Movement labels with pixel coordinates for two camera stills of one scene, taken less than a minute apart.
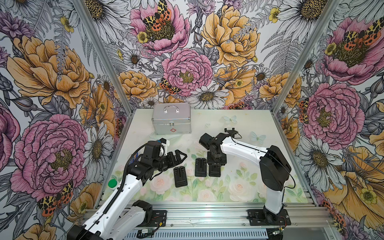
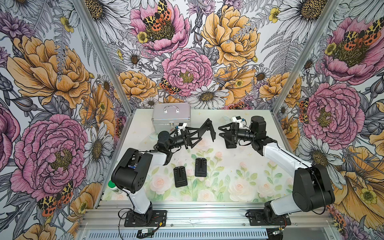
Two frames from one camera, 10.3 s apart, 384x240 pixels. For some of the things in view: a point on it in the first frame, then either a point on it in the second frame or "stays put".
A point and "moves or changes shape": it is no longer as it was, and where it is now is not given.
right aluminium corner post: x=333 y=5 stays put
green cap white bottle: x=112 y=184 stays put
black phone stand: x=200 y=167 stays put
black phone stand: x=214 y=170 moves or changes shape
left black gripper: x=173 y=163 → x=187 y=137
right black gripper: x=209 y=160 → x=231 y=125
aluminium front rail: x=304 y=216 stays put
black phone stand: x=180 y=176 stays put
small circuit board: x=146 y=233 stays put
